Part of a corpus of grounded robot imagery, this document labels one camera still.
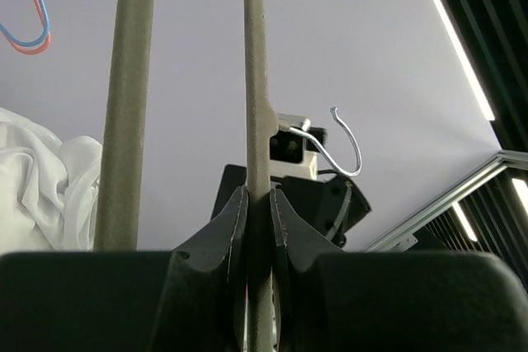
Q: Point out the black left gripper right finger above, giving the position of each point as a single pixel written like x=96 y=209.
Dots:
x=392 y=302

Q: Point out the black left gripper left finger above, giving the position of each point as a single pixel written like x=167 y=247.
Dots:
x=123 y=298

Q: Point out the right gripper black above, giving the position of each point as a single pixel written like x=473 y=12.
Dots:
x=329 y=208

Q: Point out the white t shirt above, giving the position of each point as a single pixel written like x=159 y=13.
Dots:
x=49 y=188

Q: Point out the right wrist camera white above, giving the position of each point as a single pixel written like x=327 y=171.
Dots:
x=292 y=155

